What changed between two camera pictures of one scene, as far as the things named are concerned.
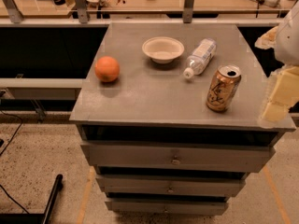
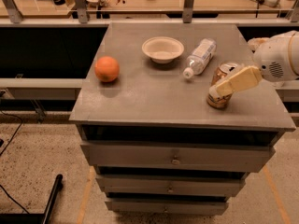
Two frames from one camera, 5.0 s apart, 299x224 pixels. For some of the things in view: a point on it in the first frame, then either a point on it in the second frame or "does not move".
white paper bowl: [163, 49] does not move
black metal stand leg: [35, 218] does not move
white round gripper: [289, 42] → [273, 61]
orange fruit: [106, 68] does not move
